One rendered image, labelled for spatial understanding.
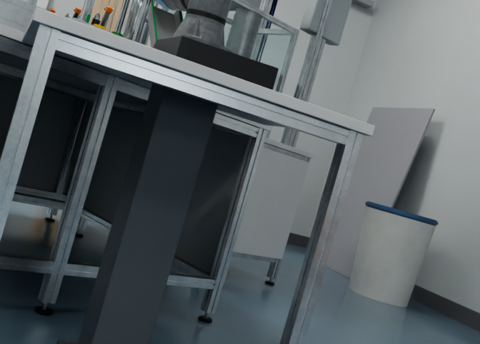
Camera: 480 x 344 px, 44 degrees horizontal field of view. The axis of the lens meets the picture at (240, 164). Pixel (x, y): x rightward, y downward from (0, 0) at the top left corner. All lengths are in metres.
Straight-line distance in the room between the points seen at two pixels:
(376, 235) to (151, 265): 3.00
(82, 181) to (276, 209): 1.83
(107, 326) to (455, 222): 3.75
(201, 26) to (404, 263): 3.15
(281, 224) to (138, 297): 2.12
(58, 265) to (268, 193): 1.77
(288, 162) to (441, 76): 2.40
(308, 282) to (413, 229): 2.89
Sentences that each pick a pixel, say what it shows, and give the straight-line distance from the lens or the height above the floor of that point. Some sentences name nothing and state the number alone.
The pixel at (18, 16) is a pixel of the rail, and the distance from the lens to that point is 2.01.
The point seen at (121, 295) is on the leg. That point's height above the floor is 0.23.
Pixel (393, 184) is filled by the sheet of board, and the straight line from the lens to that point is 5.30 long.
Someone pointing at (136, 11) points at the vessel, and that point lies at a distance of 3.27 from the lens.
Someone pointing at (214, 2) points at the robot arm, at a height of 1.07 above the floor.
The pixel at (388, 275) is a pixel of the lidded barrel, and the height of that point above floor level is 0.20.
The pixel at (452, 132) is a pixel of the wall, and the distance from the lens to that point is 5.36.
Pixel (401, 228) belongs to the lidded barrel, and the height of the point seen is 0.55.
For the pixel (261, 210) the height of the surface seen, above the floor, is 0.44.
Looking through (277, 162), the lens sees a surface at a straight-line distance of 3.59.
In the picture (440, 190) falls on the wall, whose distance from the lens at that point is 5.27.
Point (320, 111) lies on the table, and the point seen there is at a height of 0.85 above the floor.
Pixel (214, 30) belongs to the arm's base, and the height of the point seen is 1.00.
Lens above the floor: 0.65
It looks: level
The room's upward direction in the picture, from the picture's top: 16 degrees clockwise
